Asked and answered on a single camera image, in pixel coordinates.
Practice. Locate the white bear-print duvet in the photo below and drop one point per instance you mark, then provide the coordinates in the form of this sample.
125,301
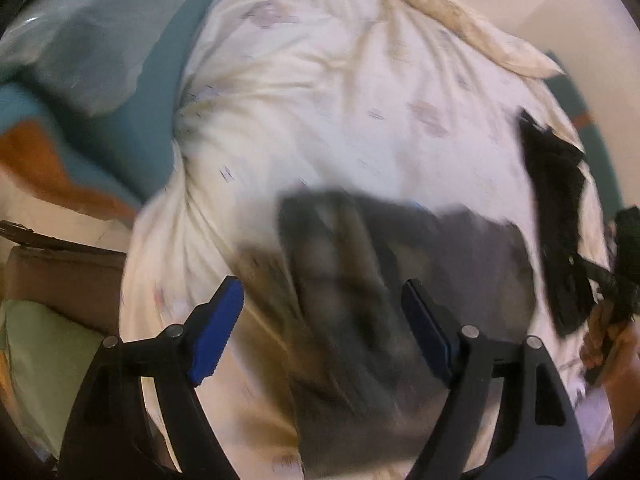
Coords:
325,110

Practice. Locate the beige pillow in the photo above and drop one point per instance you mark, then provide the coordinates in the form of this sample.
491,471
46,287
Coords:
450,15

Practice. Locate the person's lilac clothing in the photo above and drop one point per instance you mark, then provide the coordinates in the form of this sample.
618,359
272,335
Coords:
597,420

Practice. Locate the person's right hand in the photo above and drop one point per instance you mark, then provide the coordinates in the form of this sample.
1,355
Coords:
620,355

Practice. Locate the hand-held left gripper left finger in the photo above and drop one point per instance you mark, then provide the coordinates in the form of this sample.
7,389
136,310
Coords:
220,330

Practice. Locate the teal air mattress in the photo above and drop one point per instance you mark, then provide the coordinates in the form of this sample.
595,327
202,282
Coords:
160,85

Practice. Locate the camouflage pants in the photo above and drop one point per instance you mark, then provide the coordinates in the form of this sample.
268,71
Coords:
340,270

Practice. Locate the black garment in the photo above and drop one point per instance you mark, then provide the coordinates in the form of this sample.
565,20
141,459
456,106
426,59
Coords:
550,175

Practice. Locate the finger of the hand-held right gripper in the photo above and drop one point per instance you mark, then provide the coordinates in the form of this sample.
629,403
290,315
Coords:
570,300

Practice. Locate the green cushion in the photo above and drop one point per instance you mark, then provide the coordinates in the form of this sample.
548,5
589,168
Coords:
45,370

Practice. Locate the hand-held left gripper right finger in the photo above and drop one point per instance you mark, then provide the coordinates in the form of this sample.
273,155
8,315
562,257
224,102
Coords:
430,332

